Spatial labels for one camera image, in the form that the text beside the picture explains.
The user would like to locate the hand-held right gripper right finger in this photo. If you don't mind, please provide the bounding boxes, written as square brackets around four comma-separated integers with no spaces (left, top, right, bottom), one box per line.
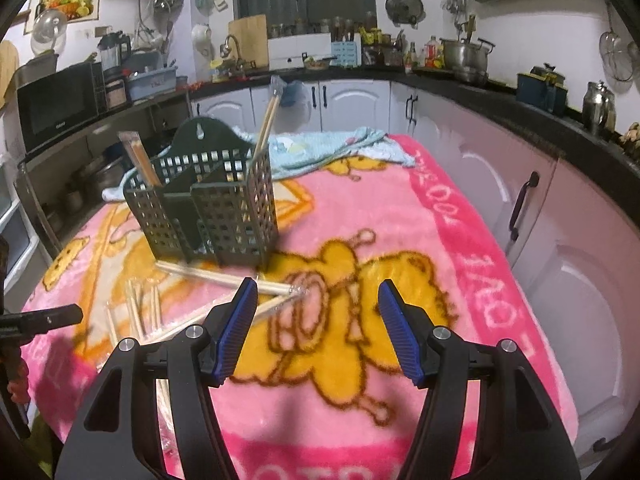
[377,279,583,480]

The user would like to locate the steel faucet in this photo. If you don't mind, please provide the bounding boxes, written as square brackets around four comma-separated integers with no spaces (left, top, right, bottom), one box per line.
[220,35,247,72]

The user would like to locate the blue plastic bag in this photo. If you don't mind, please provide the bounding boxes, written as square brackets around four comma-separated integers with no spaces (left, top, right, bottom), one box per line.
[280,80,314,109]

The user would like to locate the tall steel jug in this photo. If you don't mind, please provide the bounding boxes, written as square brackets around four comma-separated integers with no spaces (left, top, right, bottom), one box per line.
[582,80,616,134]

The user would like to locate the black blender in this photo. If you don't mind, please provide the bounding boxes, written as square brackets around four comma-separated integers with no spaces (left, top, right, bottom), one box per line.
[97,31,132,79]

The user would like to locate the white hanging mug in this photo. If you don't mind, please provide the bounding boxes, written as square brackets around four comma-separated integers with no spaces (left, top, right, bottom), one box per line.
[192,24,214,61]

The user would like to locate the black kitchen countertop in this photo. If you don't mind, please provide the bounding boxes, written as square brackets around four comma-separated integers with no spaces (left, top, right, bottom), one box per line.
[189,66,640,202]

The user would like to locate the wooden cutting board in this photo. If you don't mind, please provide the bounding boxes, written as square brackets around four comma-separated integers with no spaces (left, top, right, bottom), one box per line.
[228,15,270,69]

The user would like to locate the steel shelf unit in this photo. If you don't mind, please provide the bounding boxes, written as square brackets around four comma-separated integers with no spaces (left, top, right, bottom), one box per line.
[17,87,193,261]

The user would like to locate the ginger pieces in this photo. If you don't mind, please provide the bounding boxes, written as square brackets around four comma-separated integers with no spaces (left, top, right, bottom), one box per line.
[620,122,640,154]

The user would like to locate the steel stock pot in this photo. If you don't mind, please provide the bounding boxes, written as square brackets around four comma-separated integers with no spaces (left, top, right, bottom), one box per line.
[440,37,496,74]

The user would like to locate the person's left hand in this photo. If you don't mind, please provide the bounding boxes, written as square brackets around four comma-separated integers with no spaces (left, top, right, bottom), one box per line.
[0,352,30,406]

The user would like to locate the small steel bowl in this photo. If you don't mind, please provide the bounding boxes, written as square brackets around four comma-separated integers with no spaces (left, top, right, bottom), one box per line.
[452,69,489,87]

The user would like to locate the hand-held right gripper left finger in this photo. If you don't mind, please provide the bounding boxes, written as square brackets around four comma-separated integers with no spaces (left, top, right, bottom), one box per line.
[54,276,261,480]

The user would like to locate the light blue printed towel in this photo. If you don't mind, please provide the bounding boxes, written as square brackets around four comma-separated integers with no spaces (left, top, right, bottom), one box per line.
[102,129,417,202]

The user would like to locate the dark blue pot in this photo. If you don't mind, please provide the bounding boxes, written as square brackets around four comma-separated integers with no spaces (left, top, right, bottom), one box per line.
[516,72,569,114]

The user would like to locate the dark green perforated utensil holder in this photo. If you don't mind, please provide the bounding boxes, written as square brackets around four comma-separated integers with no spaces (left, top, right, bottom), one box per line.
[122,117,280,267]

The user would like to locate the fruit wall poster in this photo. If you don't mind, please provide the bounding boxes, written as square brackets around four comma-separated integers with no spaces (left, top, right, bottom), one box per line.
[31,0,101,24]

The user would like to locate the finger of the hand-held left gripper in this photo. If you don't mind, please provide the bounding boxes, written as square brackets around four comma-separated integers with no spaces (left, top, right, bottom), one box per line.
[0,304,84,344]

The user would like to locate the hanging steel pot lid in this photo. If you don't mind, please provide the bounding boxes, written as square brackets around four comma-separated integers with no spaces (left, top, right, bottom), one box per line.
[385,0,426,27]

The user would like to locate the light blue slotted caddy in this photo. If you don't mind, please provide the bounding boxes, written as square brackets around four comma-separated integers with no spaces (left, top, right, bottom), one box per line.
[331,40,362,67]

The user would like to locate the steel kettle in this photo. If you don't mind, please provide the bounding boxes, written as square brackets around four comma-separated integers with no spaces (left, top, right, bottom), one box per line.
[530,61,566,83]

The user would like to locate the black microwave oven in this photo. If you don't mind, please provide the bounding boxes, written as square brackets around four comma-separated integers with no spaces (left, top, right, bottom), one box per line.
[16,62,99,154]

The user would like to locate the white kitchen cabinets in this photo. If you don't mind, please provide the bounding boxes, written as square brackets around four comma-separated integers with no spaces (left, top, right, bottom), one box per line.
[192,79,640,480]

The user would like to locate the hanging wire strainer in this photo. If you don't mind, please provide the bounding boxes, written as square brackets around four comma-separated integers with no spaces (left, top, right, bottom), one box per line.
[599,30,637,84]

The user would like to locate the row of glass jars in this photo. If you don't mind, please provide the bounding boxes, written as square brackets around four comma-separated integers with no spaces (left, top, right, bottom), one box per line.
[270,11,377,37]

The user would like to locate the clear glass lid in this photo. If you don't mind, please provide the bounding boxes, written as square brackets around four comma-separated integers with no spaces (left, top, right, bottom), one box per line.
[31,8,69,56]

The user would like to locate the group of condiment bottles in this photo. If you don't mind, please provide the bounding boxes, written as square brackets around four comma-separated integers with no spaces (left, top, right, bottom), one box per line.
[404,35,444,69]

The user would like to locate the round wooden board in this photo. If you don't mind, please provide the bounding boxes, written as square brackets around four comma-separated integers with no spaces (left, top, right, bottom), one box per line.
[0,40,21,111]

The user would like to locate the blue dish rack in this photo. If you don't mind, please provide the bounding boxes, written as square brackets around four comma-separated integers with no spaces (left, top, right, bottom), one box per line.
[125,66,179,102]

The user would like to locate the large steel pot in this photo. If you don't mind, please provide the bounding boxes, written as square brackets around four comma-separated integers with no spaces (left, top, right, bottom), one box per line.
[75,157,126,197]

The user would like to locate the clear canister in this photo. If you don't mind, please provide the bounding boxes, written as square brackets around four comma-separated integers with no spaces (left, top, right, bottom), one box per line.
[105,80,129,109]

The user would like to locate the pink printed blanket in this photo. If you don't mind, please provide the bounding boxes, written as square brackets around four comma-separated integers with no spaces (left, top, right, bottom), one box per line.
[20,132,581,480]

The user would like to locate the steel pot on microwave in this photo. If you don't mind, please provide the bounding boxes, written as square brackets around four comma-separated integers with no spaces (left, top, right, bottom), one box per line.
[12,52,61,86]

